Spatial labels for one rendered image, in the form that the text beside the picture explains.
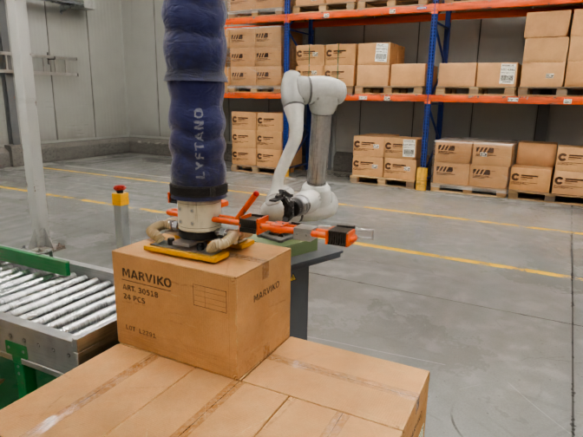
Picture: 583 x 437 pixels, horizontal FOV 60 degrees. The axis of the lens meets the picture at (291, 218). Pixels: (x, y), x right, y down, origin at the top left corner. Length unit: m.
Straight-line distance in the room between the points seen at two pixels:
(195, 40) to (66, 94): 11.37
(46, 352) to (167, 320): 0.58
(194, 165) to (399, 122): 8.69
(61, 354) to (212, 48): 1.35
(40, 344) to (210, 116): 1.20
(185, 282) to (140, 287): 0.23
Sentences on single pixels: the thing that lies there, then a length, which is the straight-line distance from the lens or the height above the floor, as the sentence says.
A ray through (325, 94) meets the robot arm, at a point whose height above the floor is 1.56.
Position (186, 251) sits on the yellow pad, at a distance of 1.95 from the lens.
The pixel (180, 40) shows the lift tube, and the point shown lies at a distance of 1.89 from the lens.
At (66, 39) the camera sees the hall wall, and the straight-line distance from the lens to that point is 13.31.
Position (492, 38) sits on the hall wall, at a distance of 10.11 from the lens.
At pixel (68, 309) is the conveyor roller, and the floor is 0.54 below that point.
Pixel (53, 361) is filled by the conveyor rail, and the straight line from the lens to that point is 2.37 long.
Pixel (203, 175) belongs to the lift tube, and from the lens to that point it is 1.90.
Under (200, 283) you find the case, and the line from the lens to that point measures 1.85.
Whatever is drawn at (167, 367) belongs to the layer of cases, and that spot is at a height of 0.54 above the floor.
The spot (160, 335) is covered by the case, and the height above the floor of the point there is 0.63.
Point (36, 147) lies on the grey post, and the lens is 5.45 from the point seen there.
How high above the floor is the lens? 1.55
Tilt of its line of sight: 14 degrees down
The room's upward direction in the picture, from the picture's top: 1 degrees clockwise
